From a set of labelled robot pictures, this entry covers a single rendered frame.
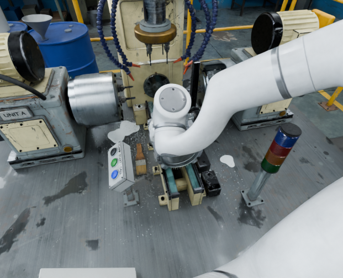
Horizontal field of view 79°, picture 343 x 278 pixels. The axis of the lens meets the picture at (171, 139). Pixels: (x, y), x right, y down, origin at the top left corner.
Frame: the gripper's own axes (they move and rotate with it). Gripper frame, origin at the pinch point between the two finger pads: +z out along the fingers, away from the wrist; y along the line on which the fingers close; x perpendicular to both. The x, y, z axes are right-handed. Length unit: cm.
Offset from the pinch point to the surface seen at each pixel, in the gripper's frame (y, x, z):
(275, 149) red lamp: 33.2, -13.3, -12.6
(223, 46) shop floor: 175, 215, 252
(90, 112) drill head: -27.4, 19.8, 15.4
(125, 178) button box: -14.9, -13.1, -5.0
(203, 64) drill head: 27.7, 35.4, 13.1
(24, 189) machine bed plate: -63, -7, 31
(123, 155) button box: -14.9, -4.7, -0.3
